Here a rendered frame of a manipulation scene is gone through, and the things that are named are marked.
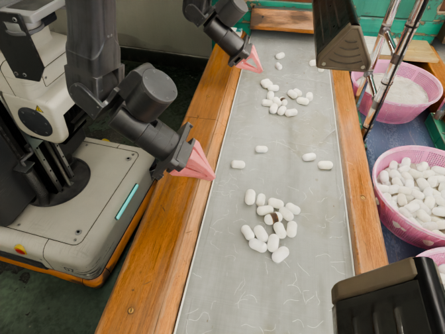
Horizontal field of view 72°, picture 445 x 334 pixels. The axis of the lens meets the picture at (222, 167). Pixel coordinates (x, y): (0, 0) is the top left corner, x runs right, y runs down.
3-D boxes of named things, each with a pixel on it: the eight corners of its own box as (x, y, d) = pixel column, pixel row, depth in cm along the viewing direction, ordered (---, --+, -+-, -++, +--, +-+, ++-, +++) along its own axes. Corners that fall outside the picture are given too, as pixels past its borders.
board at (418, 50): (337, 55, 109) (338, 52, 108) (334, 36, 119) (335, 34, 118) (438, 63, 105) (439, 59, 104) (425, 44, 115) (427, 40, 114)
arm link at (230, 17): (195, 2, 87) (182, 11, 81) (220, -31, 80) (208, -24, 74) (224, 34, 91) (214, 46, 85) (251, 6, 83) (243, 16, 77)
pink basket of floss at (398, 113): (393, 142, 91) (406, 116, 84) (326, 98, 106) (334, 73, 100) (445, 112, 101) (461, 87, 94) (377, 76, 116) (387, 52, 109)
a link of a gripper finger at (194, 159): (230, 152, 59) (191, 122, 55) (222, 180, 54) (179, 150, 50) (208, 167, 63) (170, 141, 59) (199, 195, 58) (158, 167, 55)
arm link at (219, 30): (202, 22, 88) (198, 32, 84) (218, 4, 83) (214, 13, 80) (221, 40, 91) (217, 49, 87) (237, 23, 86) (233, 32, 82)
